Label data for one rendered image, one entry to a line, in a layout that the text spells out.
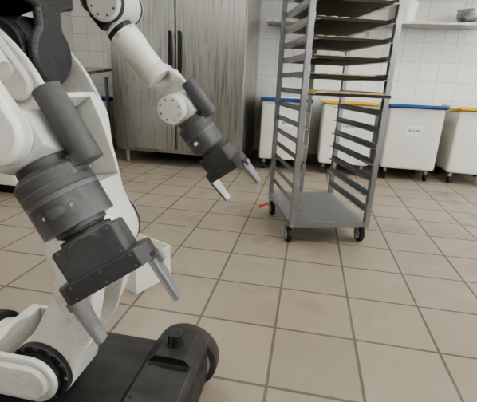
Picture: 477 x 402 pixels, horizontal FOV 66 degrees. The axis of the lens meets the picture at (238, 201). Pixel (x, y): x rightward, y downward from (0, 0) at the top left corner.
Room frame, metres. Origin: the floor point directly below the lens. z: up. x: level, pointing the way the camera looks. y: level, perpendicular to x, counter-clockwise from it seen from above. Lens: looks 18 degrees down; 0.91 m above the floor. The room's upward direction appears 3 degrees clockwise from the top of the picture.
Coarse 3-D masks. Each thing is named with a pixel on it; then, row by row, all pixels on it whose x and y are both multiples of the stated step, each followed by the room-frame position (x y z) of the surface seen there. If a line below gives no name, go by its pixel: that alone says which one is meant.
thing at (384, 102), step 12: (396, 12) 2.05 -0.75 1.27; (396, 24) 2.04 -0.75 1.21; (396, 36) 2.04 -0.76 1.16; (396, 48) 2.04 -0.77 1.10; (384, 84) 2.06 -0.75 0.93; (384, 108) 2.04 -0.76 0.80; (384, 120) 2.04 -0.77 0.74; (372, 168) 2.05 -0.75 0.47; (372, 180) 2.04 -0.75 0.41; (372, 192) 2.04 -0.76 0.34; (372, 204) 2.04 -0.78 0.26
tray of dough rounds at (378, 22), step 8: (320, 16) 2.01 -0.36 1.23; (336, 16) 2.05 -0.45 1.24; (320, 24) 2.18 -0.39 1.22; (328, 24) 2.16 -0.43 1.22; (336, 24) 2.15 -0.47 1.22; (344, 24) 2.14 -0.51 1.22; (352, 24) 2.13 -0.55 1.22; (360, 24) 2.12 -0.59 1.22; (368, 24) 2.10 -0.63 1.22; (376, 24) 2.09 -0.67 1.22; (384, 24) 2.08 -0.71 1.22; (296, 32) 2.53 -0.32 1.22; (304, 32) 2.52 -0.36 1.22; (320, 32) 2.49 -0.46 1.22; (328, 32) 2.47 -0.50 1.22; (336, 32) 2.45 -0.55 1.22; (344, 32) 2.44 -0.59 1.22; (352, 32) 2.42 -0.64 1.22
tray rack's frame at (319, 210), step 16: (336, 128) 2.65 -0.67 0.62; (272, 144) 2.60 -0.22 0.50; (304, 144) 2.63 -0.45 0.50; (272, 160) 2.58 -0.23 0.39; (304, 160) 2.63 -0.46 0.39; (272, 176) 2.58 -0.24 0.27; (272, 192) 2.58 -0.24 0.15; (288, 192) 2.60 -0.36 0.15; (304, 192) 2.62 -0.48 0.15; (320, 192) 2.64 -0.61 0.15; (288, 208) 2.24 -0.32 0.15; (304, 208) 2.25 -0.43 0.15; (320, 208) 2.27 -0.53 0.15; (336, 208) 2.28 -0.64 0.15; (288, 224) 2.01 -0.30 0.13; (304, 224) 1.99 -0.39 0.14; (320, 224) 2.00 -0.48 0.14; (336, 224) 2.01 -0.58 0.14; (352, 224) 2.03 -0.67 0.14
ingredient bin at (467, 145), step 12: (456, 108) 3.75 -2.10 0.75; (468, 108) 3.64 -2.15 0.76; (444, 120) 4.08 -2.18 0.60; (456, 120) 3.71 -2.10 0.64; (468, 120) 3.66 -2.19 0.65; (444, 132) 3.99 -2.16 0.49; (456, 132) 3.68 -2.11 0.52; (468, 132) 3.65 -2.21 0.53; (444, 144) 3.91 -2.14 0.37; (456, 144) 3.67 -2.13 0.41; (468, 144) 3.65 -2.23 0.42; (444, 156) 3.83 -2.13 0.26; (456, 156) 3.66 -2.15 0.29; (468, 156) 3.64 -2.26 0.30; (444, 168) 3.75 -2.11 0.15; (456, 168) 3.66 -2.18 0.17; (468, 168) 3.64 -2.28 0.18
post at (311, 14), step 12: (312, 0) 1.98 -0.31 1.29; (312, 12) 1.98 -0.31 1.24; (312, 24) 1.98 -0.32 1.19; (312, 36) 1.98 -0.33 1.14; (300, 96) 2.00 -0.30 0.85; (300, 108) 1.98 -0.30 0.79; (300, 120) 1.98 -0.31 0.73; (300, 132) 1.98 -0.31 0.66; (300, 144) 1.98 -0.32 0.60; (300, 156) 1.98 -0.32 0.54; (300, 168) 1.98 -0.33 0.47
